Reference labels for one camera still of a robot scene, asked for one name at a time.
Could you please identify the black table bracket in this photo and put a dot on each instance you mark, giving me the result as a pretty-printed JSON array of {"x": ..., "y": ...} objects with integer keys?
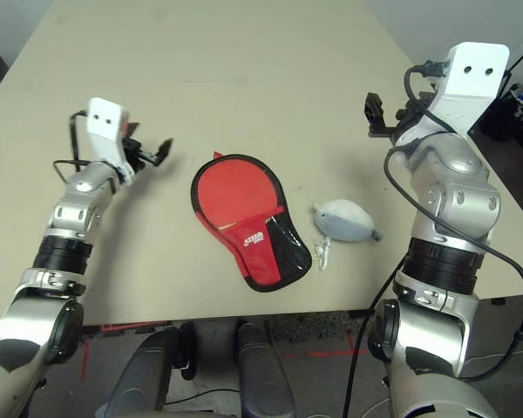
[{"x": 498, "y": 302}]

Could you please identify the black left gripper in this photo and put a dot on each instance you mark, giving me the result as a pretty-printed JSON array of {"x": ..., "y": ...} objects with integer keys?
[{"x": 133, "y": 150}]

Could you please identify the grey left robot leg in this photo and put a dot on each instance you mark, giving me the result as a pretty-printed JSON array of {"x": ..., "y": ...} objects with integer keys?
[{"x": 148, "y": 374}]

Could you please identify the red black paddle case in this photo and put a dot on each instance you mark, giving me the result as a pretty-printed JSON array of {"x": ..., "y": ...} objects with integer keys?
[{"x": 261, "y": 265}]

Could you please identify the black trash bin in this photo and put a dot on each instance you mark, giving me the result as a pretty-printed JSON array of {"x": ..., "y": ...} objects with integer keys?
[{"x": 501, "y": 122}]

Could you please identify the grey right robot leg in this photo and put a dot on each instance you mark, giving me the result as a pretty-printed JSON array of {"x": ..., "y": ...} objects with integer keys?
[{"x": 261, "y": 374}]

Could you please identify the white plush zipper charm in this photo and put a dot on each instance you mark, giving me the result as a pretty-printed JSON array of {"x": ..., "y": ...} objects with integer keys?
[{"x": 344, "y": 220}]

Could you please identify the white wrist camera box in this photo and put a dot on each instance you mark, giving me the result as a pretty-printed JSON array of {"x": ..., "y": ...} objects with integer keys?
[
  {"x": 104, "y": 130},
  {"x": 475, "y": 87}
]

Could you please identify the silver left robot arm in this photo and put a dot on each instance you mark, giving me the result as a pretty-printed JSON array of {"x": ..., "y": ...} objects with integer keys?
[{"x": 78, "y": 209}]

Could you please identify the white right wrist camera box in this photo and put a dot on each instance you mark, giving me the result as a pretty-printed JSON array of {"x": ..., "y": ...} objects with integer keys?
[{"x": 475, "y": 87}]

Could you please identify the grey robot leg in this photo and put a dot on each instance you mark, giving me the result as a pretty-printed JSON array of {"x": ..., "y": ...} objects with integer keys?
[
  {"x": 148, "y": 374},
  {"x": 261, "y": 374}
]

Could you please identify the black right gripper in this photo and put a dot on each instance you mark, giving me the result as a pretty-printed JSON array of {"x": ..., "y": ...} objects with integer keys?
[{"x": 407, "y": 119}]

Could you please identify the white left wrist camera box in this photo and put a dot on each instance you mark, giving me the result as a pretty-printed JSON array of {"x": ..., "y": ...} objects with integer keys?
[{"x": 104, "y": 130}]

